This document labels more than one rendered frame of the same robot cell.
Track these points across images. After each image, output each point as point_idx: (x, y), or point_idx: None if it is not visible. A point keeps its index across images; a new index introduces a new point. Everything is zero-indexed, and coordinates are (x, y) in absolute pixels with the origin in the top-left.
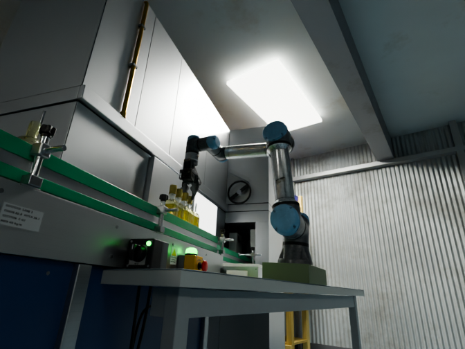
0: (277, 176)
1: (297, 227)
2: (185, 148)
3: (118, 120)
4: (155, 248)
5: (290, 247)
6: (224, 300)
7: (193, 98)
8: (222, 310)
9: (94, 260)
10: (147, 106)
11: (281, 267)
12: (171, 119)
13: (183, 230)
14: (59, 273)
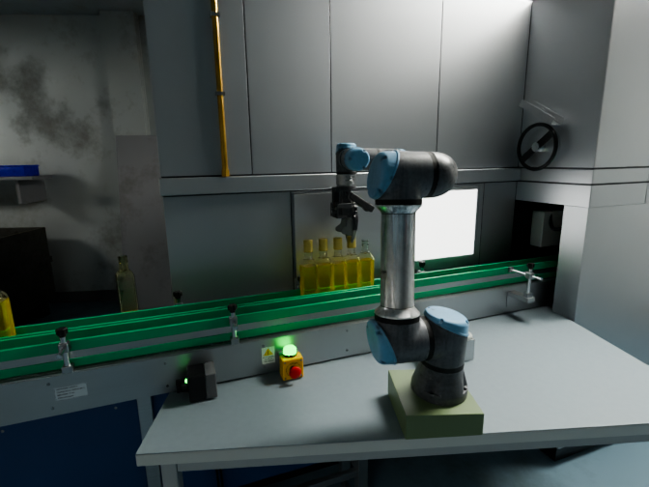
0: (380, 267)
1: (393, 361)
2: (370, 136)
3: (218, 186)
4: (191, 386)
5: (420, 366)
6: None
7: (380, 28)
8: (225, 465)
9: (149, 393)
10: (268, 128)
11: (395, 394)
12: (325, 110)
13: (291, 319)
14: (126, 405)
